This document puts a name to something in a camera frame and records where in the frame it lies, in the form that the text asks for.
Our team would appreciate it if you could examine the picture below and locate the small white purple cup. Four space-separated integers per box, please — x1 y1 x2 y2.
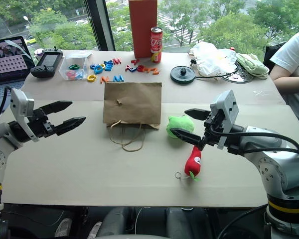
34 48 45 61

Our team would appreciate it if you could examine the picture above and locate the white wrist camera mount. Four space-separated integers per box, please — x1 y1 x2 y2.
10 87 40 143
210 90 241 150

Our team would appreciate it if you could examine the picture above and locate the black chair back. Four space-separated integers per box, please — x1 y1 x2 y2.
263 41 288 73

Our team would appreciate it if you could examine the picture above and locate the dark rounded shape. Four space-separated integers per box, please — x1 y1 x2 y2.
99 206 142 239

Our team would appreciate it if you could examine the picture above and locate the brown paper bag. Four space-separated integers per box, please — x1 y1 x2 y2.
102 82 163 153

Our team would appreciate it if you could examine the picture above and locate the red drink can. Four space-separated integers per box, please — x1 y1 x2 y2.
149 26 163 63

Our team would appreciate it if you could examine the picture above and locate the thin white cable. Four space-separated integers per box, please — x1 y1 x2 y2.
134 207 146 235

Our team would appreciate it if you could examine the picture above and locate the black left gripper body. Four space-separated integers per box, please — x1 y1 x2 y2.
27 107 58 139

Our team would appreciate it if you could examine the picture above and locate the light green cloth pouch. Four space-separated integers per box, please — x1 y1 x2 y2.
235 52 270 81

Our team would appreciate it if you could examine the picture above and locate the white plastic bag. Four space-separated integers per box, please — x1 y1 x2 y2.
188 41 238 77

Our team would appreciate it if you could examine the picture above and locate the beige paper table cover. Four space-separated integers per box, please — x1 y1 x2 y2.
21 49 288 106

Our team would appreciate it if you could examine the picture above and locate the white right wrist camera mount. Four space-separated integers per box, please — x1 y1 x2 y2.
210 90 241 150

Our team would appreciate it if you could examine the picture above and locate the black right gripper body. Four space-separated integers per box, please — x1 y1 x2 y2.
200 109 226 148

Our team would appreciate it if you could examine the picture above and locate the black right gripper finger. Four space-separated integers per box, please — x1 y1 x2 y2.
184 108 211 122
169 127 206 150

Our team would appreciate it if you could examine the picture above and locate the clear plastic box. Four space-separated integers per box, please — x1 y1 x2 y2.
58 53 93 81

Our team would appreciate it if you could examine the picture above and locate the black handheld controller with screen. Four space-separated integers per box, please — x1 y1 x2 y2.
30 46 64 79

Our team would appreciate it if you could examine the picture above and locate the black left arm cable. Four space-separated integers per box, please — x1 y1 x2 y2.
0 86 12 125

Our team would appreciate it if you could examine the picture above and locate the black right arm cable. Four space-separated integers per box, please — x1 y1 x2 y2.
205 125 299 163

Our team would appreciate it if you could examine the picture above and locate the dark window frame post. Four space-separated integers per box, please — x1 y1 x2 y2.
84 0 117 52

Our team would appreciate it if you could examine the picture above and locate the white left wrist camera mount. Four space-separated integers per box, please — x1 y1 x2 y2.
10 87 40 143

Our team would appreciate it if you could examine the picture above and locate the grey laptop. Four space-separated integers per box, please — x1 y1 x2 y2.
0 35 36 114

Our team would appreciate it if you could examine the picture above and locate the red chili plush keychain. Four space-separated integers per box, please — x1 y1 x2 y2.
174 145 203 183

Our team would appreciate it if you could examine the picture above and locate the person in white t-shirt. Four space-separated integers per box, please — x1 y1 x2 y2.
269 26 299 138

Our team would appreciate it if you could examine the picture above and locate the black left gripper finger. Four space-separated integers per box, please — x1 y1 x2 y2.
55 116 87 136
41 100 73 116

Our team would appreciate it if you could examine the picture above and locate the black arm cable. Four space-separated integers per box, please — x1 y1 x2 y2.
0 86 12 125
205 125 299 163

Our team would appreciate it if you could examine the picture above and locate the green frog plush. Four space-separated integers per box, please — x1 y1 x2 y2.
166 115 196 139

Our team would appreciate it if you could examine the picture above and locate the white shoe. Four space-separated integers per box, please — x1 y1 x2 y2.
54 218 73 238
86 221 103 239

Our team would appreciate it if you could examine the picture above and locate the dark round glass plate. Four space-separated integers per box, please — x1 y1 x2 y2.
220 65 255 84

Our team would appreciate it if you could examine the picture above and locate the tall orange-red box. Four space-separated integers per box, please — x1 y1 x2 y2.
128 0 158 59

